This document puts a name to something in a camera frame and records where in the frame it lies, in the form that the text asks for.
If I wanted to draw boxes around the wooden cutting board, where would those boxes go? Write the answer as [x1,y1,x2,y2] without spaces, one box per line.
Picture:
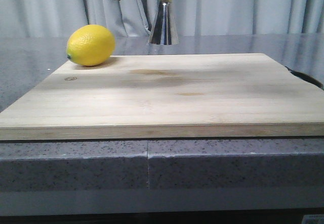
[1,54,323,141]

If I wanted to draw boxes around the black cable on counter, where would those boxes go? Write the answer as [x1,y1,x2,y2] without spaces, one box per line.
[286,66,324,91]

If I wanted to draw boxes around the grey curtain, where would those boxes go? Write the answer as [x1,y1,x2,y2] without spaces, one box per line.
[1,0,323,38]

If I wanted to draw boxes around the steel hourglass jigger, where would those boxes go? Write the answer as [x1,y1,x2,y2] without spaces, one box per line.
[149,0,179,46]

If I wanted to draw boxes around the yellow lemon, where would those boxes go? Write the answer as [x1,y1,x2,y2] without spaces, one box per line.
[66,24,115,67]

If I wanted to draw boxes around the white label sticker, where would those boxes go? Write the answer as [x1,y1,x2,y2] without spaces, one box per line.
[301,214,324,224]

